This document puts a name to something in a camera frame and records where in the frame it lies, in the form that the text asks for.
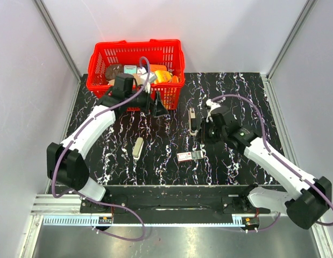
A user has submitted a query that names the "yellow green box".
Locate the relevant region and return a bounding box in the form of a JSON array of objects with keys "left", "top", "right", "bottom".
[{"left": 154, "top": 70, "right": 173, "bottom": 84}]

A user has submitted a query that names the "brown round cookie pack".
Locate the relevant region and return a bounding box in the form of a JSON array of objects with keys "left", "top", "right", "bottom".
[{"left": 104, "top": 63, "right": 124, "bottom": 81}]

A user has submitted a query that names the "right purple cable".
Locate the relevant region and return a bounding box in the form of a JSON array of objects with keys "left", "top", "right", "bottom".
[{"left": 210, "top": 94, "right": 333, "bottom": 233}]

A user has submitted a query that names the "orange round item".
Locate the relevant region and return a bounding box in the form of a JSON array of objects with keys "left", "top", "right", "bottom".
[{"left": 171, "top": 75, "right": 179, "bottom": 83}]

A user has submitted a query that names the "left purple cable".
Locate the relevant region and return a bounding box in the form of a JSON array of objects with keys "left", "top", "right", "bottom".
[{"left": 52, "top": 56, "right": 151, "bottom": 241}]

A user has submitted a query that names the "silver staple strip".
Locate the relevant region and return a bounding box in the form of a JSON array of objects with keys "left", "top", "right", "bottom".
[{"left": 132, "top": 137, "right": 144, "bottom": 160}]

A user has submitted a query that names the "orange cylinder can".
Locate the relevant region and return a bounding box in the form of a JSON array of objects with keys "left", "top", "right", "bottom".
[{"left": 150, "top": 64, "right": 168, "bottom": 72}]

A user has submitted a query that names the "aluminium rail frame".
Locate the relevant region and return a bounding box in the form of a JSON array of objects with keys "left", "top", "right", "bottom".
[{"left": 30, "top": 195, "right": 324, "bottom": 226}]

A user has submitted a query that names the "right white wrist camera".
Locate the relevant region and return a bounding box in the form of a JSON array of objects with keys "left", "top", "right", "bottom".
[{"left": 205, "top": 99, "right": 221, "bottom": 123}]

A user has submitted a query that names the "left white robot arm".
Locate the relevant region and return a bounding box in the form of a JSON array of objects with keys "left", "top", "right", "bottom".
[{"left": 47, "top": 72, "right": 168, "bottom": 213}]

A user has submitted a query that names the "red white staple box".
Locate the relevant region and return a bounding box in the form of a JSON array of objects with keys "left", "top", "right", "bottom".
[{"left": 176, "top": 150, "right": 204, "bottom": 162}]

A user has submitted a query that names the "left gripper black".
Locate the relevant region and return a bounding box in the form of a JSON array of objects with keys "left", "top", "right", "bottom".
[{"left": 126, "top": 84, "right": 169, "bottom": 118}]

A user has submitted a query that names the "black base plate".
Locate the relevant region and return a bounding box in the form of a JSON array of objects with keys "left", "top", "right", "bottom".
[{"left": 94, "top": 185, "right": 270, "bottom": 213}]

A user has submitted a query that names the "teal small box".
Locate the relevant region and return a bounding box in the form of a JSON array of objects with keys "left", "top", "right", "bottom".
[{"left": 124, "top": 65, "right": 137, "bottom": 75}]

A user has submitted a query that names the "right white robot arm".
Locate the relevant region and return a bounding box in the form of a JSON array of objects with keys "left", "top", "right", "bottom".
[{"left": 198, "top": 102, "right": 332, "bottom": 230}]

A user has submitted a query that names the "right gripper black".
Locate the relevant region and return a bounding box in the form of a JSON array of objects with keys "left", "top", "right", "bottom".
[{"left": 194, "top": 118, "right": 226, "bottom": 145}]

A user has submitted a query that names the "purple cable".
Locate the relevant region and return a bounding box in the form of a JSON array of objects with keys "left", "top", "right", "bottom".
[
  {"left": 210, "top": 94, "right": 333, "bottom": 233},
  {"left": 52, "top": 56, "right": 151, "bottom": 241}
]

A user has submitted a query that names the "red plastic basket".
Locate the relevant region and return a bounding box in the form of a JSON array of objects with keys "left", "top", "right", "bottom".
[{"left": 86, "top": 39, "right": 186, "bottom": 110}]

